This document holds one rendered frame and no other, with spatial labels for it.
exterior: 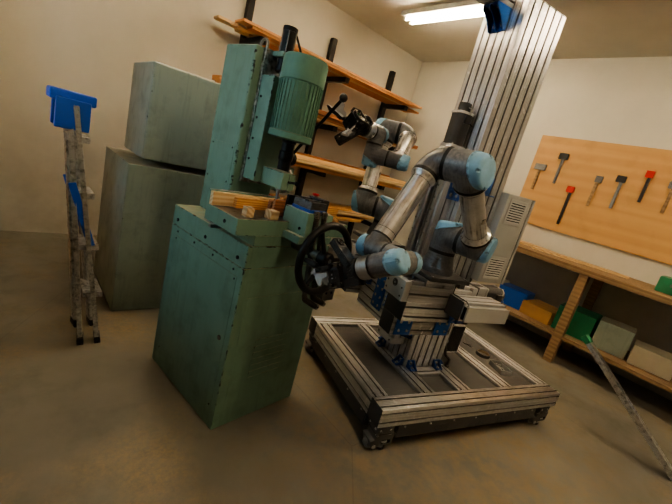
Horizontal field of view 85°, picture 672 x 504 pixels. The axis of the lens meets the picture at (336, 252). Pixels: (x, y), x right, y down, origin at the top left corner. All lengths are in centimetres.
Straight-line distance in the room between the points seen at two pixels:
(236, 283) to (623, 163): 365
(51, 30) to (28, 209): 134
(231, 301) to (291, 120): 72
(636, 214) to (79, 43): 474
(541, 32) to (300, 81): 111
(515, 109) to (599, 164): 240
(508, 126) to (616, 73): 266
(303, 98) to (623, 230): 333
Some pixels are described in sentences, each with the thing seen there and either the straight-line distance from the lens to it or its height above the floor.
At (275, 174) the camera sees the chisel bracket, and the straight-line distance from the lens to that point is 155.
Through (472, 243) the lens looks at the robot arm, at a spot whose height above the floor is 100.
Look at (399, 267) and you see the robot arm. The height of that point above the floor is 94.
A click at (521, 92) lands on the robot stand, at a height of 167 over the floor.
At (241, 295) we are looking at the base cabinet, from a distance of 143.
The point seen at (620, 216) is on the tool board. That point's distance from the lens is 420.
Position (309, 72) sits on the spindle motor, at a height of 145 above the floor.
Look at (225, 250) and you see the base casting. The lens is 147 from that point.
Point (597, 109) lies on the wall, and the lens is 448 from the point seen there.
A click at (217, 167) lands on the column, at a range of 175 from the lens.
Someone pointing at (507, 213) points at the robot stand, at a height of 113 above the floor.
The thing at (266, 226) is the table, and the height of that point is 88.
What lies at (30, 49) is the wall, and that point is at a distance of 367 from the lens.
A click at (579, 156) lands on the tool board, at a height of 179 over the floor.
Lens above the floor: 117
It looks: 14 degrees down
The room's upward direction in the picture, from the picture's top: 15 degrees clockwise
